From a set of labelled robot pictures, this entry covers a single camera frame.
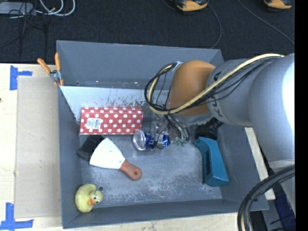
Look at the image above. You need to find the black cylinder on white bracket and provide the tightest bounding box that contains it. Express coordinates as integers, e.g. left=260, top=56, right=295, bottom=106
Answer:
left=194, top=117, right=224, bottom=141

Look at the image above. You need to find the red white-dotted box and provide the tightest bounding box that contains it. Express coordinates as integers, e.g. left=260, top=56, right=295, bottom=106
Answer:
left=79, top=107, right=144, bottom=135

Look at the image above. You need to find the white scraper with orange handle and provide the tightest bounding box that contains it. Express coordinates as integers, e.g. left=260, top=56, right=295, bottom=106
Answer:
left=89, top=137, right=143, bottom=181

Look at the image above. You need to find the yellow rubber duck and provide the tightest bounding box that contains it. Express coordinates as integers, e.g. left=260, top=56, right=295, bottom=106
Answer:
left=75, top=183, right=104, bottom=213

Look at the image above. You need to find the grey metal bin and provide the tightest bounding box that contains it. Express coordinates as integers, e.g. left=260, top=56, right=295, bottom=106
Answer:
left=56, top=40, right=270, bottom=229

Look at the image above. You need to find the teal plastic tool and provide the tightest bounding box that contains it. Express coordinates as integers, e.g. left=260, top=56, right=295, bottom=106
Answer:
left=193, top=136, right=230, bottom=187

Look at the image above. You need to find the brown cardboard board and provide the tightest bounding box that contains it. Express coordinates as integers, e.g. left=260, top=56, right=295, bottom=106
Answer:
left=13, top=76, right=63, bottom=219

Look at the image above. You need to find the black brush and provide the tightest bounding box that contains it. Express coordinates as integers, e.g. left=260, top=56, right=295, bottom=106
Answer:
left=76, top=134, right=105, bottom=163

